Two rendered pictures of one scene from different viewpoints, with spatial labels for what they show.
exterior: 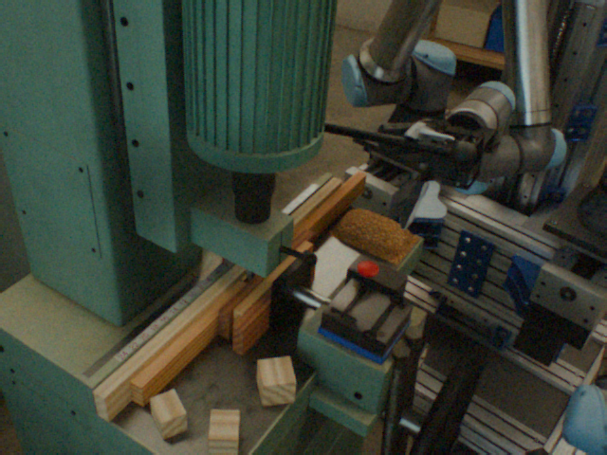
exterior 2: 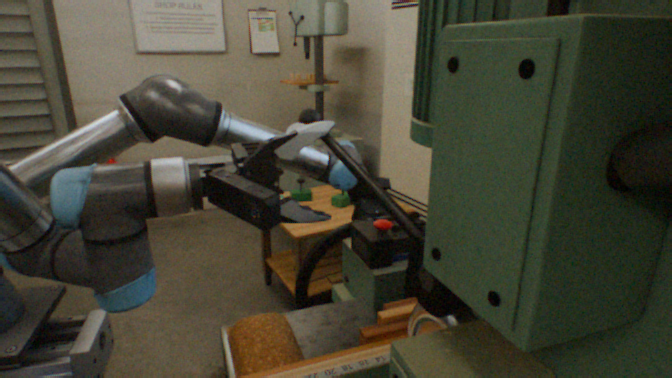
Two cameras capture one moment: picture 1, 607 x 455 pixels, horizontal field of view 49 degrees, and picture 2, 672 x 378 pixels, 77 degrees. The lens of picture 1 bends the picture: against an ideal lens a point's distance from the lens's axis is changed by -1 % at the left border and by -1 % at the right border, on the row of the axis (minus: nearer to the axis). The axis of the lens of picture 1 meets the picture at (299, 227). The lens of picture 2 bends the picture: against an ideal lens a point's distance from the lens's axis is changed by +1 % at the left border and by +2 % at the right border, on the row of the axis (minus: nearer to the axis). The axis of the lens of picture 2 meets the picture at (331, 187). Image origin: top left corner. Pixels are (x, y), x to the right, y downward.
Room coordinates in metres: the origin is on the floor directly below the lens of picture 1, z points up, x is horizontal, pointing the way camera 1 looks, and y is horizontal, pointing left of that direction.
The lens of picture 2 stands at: (1.22, 0.24, 1.29)
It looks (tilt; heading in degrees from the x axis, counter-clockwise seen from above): 18 degrees down; 221
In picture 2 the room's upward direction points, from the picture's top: straight up
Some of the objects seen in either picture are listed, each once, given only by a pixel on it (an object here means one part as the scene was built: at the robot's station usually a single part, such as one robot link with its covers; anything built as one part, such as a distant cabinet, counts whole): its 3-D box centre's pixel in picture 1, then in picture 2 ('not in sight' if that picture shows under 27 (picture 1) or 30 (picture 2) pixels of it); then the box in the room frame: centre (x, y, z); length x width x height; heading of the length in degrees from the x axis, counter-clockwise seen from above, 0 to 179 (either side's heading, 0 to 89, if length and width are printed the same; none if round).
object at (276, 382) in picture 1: (275, 381); not in sight; (0.57, 0.01, 0.92); 0.04 x 0.04 x 0.04; 15
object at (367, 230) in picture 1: (374, 227); (265, 340); (0.92, -0.13, 0.92); 0.14 x 0.09 x 0.04; 61
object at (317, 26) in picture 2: not in sight; (320, 124); (-0.91, -1.69, 0.79); 0.62 x 0.48 x 1.58; 67
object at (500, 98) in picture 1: (485, 112); (107, 196); (1.03, -0.30, 1.11); 0.11 x 0.08 x 0.09; 151
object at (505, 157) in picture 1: (480, 159); (112, 262); (1.03, -0.31, 1.01); 0.11 x 0.08 x 0.11; 113
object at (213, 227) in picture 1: (241, 232); not in sight; (0.76, 0.08, 1.02); 0.14 x 0.07 x 0.09; 61
